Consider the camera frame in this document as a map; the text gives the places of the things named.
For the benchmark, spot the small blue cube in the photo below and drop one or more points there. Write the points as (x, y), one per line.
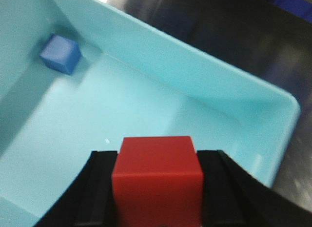
(61, 54)

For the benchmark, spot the red cube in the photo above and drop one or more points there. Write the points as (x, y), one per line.
(158, 182)

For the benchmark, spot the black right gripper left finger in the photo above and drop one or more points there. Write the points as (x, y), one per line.
(88, 201)

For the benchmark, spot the light cyan plastic tub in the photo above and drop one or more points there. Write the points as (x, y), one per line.
(131, 81)

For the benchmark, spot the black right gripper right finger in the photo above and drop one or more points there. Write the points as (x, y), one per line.
(234, 198)

